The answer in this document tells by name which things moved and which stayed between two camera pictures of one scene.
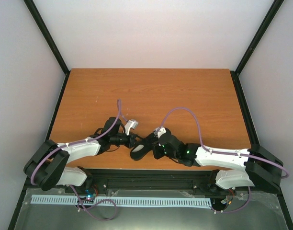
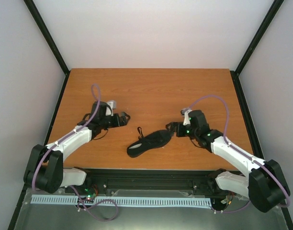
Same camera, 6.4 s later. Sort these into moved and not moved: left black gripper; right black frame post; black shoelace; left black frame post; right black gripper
Moved: left black gripper; black shoelace; right black gripper
Not moved: right black frame post; left black frame post
